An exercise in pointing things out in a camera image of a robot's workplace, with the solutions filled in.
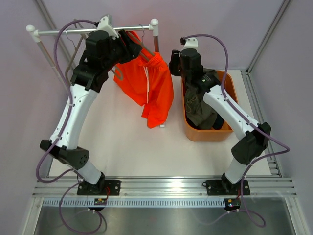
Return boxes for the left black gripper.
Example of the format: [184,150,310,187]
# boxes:
[102,29,141,71]

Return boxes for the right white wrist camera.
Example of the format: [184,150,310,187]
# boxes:
[180,37,199,50]

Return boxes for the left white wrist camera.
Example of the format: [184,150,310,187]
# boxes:
[96,14,119,39]

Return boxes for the white slotted cable duct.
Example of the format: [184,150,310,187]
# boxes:
[43,198,225,208]

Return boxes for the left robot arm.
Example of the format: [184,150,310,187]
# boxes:
[40,30,141,195]

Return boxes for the navy blue shorts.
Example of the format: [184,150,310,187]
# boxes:
[212,114,224,130]

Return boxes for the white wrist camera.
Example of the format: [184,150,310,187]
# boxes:
[180,37,199,50]
[96,14,119,39]

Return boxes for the orange plastic basket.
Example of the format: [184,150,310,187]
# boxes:
[181,74,238,142]

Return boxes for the orange shorts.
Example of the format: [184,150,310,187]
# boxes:
[113,30,175,129]

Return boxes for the olive green shorts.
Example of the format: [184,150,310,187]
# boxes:
[183,80,218,130]

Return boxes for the grey hanger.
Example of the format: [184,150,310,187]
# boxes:
[127,24,155,62]
[111,67,124,81]
[64,33,87,82]

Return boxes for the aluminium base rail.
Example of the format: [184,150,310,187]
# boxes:
[32,177,296,198]

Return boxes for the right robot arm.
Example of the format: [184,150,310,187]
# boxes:
[169,48,271,195]

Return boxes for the silver clothes rack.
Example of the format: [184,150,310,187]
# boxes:
[26,19,158,133]

